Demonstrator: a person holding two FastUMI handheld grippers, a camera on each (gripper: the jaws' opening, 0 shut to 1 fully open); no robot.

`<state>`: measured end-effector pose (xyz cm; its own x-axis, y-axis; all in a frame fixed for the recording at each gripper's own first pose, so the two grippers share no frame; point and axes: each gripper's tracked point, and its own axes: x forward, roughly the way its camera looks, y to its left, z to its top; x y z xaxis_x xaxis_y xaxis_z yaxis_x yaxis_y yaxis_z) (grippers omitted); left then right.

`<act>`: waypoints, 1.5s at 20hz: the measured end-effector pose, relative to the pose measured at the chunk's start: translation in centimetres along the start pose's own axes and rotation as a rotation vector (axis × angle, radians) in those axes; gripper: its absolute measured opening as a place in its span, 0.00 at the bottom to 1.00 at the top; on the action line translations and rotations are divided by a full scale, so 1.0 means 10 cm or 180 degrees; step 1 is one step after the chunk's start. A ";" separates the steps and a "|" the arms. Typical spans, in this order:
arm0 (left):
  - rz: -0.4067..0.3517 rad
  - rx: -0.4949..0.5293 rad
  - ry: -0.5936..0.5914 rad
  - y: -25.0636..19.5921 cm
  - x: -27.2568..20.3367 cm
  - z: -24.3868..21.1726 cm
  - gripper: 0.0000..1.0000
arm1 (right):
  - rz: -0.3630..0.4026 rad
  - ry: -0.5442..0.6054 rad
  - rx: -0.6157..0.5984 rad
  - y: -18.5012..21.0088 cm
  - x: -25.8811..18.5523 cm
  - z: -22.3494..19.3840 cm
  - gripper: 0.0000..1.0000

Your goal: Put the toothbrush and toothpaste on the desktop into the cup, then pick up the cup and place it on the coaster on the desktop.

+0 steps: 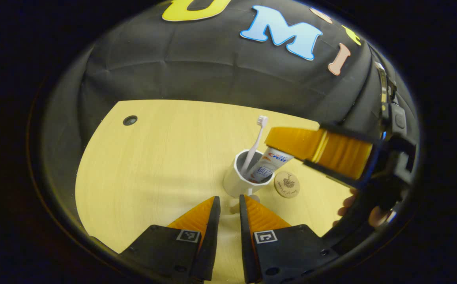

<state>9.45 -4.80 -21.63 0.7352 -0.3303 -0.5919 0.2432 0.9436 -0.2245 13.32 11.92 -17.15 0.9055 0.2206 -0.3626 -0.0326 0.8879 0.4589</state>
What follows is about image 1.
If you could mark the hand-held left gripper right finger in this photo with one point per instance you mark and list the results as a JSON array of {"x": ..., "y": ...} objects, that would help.
[{"x": 246, "y": 252}]

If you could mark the white toothbrush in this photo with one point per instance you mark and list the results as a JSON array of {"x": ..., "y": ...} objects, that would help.
[{"x": 257, "y": 138}]

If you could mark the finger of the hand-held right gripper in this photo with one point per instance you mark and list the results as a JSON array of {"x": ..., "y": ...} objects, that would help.
[
  {"x": 291, "y": 142},
  {"x": 345, "y": 157}
]

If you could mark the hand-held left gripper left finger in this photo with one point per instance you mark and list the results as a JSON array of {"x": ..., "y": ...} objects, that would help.
[{"x": 210, "y": 244}]

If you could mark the white toothpaste tube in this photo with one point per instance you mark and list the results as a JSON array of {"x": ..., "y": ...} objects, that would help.
[{"x": 266, "y": 167}]

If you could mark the round cork coaster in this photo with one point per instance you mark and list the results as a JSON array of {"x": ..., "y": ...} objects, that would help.
[{"x": 287, "y": 184}]

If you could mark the light wooden desktop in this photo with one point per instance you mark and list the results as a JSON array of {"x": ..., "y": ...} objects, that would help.
[{"x": 153, "y": 169}]

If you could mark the black backdrop cloth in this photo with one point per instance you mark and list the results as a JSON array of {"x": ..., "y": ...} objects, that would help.
[{"x": 212, "y": 71}]

